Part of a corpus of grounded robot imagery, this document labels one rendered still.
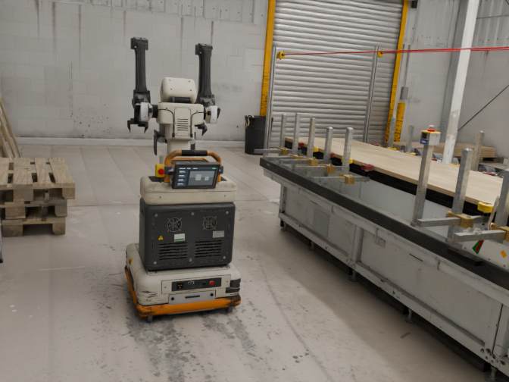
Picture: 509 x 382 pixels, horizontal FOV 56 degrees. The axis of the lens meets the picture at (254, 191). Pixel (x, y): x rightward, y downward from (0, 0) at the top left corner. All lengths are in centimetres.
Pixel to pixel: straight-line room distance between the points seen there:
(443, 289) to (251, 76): 748
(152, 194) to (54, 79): 658
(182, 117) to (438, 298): 188
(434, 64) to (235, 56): 499
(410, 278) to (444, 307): 31
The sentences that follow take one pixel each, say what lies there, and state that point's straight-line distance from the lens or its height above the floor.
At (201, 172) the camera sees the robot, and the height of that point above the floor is 89.
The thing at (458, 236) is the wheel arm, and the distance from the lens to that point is 213.
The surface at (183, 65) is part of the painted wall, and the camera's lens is 939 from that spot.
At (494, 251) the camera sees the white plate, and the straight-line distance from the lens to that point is 238.
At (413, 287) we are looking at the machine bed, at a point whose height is 22.
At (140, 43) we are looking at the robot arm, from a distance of 322.
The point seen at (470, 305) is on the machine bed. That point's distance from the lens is 288.
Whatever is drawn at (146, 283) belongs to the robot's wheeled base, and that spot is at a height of 26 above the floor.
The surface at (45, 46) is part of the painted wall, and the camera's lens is 911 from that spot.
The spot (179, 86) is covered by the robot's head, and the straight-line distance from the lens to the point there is 307.
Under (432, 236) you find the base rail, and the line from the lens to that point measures 262.
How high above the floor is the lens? 143
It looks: 13 degrees down
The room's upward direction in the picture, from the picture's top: 4 degrees clockwise
